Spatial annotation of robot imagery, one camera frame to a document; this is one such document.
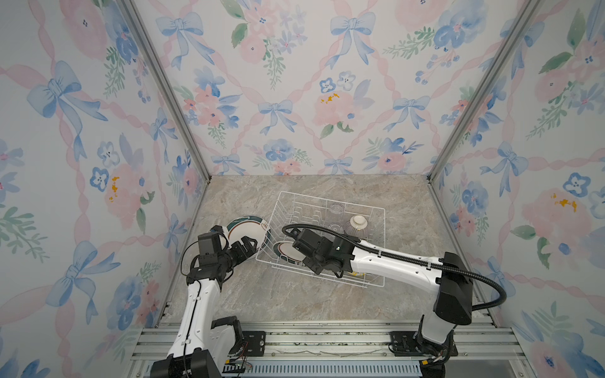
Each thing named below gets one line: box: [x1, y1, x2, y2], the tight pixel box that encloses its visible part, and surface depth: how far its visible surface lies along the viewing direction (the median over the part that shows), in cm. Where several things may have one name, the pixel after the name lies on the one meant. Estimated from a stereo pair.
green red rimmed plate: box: [222, 215, 272, 253], surface depth 100 cm
